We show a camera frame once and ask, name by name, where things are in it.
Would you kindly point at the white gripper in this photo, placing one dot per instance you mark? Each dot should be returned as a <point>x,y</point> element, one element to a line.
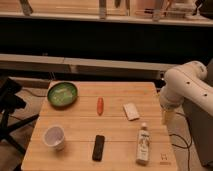
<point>169,100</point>

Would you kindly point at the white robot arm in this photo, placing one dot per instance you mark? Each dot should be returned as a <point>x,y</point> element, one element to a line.
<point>185,81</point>

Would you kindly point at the green bowl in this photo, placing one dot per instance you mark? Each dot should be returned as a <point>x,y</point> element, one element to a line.
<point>62,94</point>

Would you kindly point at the white lotion bottle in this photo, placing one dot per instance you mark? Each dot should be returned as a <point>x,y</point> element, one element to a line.
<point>142,154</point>

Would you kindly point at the wooden background shelf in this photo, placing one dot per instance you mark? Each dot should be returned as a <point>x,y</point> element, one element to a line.
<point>165,12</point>

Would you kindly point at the black rectangular remote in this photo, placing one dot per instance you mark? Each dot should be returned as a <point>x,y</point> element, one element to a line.
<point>98,148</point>

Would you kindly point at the white sponge block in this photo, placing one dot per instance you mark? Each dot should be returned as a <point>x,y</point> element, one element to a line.
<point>131,111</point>

